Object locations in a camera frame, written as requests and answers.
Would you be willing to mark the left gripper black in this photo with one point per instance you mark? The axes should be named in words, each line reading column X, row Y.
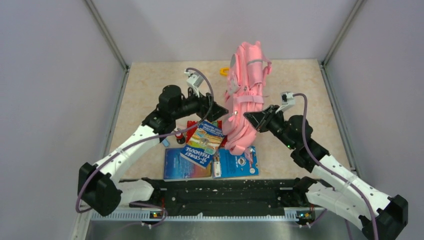
column 203, row 102

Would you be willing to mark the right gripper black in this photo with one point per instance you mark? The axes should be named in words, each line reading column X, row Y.
column 257, row 118

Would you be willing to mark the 91-storey treehouse blue book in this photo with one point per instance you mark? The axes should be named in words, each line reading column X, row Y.
column 204, row 142

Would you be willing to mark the pink student backpack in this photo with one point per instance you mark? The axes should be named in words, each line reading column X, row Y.
column 246, row 80

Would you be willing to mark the light blue paperback book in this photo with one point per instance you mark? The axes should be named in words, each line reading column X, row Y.
column 226, row 165

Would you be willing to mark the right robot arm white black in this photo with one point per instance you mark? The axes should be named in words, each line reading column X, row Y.
column 378, row 215

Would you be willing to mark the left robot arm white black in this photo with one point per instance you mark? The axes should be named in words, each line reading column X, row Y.
column 99, row 184

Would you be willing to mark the yellow triangle toy purple cap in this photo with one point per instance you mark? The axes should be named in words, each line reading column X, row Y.
column 224, row 71

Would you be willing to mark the red perfect stamp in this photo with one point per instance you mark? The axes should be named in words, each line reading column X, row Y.
column 180, row 138

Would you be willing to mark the light blue eraser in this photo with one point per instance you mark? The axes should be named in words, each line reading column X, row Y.
column 165, row 143

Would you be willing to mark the dark blue sunset book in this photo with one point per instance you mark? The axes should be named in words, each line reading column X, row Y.
column 177, row 168

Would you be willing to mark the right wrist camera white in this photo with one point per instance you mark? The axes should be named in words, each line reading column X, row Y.
column 288, row 101

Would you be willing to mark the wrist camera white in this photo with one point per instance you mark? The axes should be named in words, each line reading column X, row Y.
column 194, row 81
column 288, row 101

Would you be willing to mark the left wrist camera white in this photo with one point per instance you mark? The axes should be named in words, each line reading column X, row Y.
column 194, row 81

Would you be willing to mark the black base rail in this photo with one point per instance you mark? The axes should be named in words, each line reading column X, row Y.
column 251, row 198

